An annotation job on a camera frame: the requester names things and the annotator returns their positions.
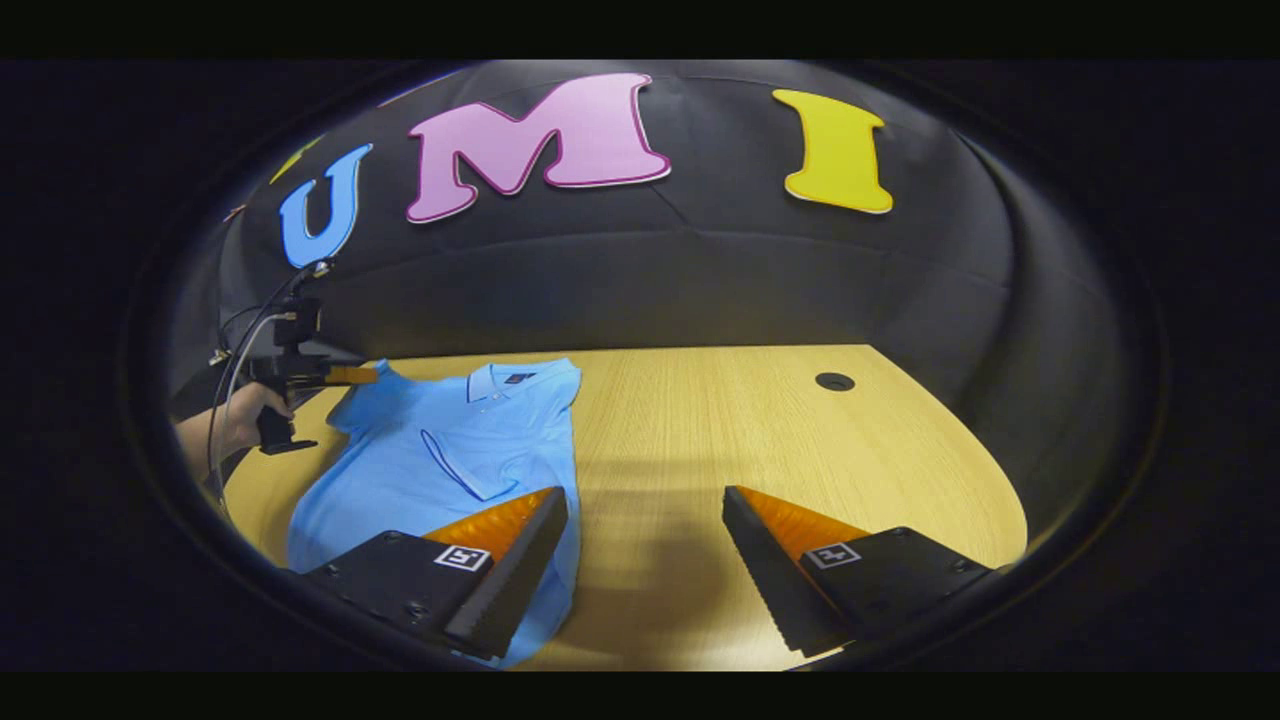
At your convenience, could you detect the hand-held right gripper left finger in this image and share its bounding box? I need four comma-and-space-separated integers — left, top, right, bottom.
300, 487, 569, 661

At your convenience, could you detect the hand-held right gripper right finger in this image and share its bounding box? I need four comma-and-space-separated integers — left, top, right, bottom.
722, 486, 996, 659

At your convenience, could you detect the light blue T-shirt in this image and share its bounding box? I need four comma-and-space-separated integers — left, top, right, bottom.
288, 358, 583, 669

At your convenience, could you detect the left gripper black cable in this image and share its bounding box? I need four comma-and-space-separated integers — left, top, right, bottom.
204, 262, 323, 506

